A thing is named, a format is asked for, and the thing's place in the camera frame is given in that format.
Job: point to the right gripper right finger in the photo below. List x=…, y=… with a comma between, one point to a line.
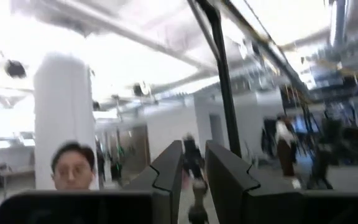
x=228, y=193

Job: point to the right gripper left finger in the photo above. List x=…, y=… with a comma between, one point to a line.
x=160, y=193

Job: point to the person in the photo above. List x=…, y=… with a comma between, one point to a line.
x=286, y=149
x=193, y=155

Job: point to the dark-haired person's head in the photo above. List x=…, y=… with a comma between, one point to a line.
x=73, y=171

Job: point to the white building pillar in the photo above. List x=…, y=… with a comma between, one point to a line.
x=64, y=109

